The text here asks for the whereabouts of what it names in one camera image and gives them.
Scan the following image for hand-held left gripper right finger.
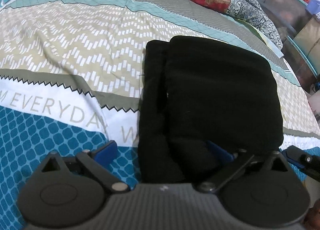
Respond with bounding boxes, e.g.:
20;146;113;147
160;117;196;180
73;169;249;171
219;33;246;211
197;141;294;193

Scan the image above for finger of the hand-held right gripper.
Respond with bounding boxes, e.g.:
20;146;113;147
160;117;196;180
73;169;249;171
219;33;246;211
285;145;320;178

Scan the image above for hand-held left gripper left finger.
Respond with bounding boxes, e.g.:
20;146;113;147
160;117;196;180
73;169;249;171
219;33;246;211
32;140;131;193

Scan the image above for black pants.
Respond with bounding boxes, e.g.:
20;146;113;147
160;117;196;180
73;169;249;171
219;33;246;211
138;35;284;185

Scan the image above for patterned bed sheet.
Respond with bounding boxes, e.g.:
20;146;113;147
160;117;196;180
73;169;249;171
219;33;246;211
0;0;320;230

